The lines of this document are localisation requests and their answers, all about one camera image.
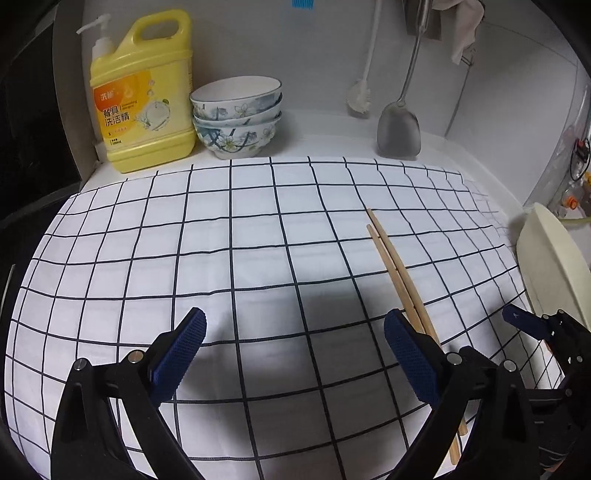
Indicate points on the blue floral ceramic bowl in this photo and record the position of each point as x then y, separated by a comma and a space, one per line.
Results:
231, 108
261, 122
235, 144

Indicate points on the metal cooking spatula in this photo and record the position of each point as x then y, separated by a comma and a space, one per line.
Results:
399, 131

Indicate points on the tan wooden chopstick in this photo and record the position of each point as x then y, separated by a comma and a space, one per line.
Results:
398, 264
391, 267

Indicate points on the regulator with orange knob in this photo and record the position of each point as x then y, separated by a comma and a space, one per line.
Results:
571, 202

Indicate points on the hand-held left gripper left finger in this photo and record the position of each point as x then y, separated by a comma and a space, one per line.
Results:
178, 355

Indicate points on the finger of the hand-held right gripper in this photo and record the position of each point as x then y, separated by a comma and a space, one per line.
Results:
575, 350
526, 321

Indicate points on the small blue plastic item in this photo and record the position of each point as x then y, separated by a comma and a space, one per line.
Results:
302, 3

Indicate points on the yellow detergent pump bottle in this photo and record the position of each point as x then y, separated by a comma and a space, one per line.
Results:
138, 115

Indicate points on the beige hanging towel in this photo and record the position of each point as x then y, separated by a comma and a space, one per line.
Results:
464, 32

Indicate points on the dark grey wall rack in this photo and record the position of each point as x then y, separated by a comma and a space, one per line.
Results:
411, 18

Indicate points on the white bottle brush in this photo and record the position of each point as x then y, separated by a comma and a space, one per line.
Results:
359, 99

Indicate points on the cream plastic basin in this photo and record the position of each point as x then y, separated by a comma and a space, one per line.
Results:
554, 258

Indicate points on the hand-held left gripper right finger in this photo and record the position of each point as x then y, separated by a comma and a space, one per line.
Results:
413, 364

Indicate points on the white black-checked cloth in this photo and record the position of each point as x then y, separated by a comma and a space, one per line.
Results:
277, 277

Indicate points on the red and black device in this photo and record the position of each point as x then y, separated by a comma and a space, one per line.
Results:
581, 152

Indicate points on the black gas stove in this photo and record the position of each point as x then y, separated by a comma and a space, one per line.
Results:
32, 115

